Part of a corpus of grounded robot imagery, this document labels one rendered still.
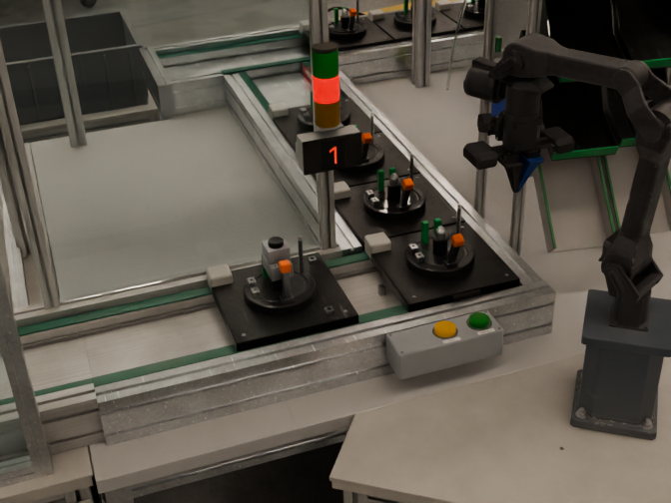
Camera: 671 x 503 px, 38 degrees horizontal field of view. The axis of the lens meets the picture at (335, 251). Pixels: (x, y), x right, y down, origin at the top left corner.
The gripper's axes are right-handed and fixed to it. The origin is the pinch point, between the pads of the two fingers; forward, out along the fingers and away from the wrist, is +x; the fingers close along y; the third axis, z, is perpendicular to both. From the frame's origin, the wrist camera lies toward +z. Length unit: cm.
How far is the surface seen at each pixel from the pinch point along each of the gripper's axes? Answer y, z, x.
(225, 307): 50, 20, 28
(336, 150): 23.2, 29.0, 4.2
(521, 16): -52, 94, 8
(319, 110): 26.1, 30.2, -4.3
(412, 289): 14.2, 11.7, 28.4
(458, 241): 5.3, 10.7, 18.6
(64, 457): 84, 2, 39
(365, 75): -24, 138, 37
